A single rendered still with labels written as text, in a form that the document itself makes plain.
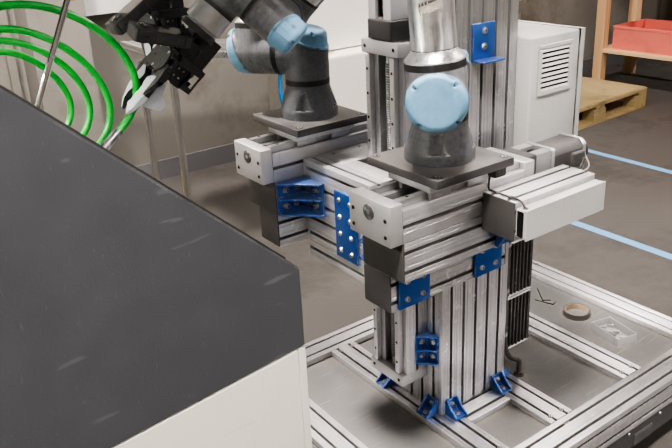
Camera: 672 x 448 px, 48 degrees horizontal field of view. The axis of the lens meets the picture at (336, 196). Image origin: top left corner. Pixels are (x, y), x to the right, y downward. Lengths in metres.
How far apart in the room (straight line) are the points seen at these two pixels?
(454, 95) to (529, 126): 0.60
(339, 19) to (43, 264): 3.01
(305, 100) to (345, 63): 1.92
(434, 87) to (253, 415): 0.67
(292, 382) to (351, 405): 0.81
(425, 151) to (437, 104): 0.19
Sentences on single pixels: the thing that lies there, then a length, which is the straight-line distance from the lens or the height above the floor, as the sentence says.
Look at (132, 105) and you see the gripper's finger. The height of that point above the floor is 1.22.
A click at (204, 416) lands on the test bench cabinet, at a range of 1.33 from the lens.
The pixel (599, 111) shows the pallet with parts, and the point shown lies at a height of 0.09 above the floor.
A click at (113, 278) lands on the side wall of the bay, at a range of 1.13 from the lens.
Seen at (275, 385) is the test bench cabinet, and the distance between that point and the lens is 1.41.
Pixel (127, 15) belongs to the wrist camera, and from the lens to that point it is 1.57.
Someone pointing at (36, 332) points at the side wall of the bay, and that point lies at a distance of 1.11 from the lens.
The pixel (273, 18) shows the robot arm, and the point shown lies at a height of 1.36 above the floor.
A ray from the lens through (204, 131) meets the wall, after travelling 4.89.
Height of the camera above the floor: 1.55
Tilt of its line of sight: 21 degrees down
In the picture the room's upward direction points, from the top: 3 degrees counter-clockwise
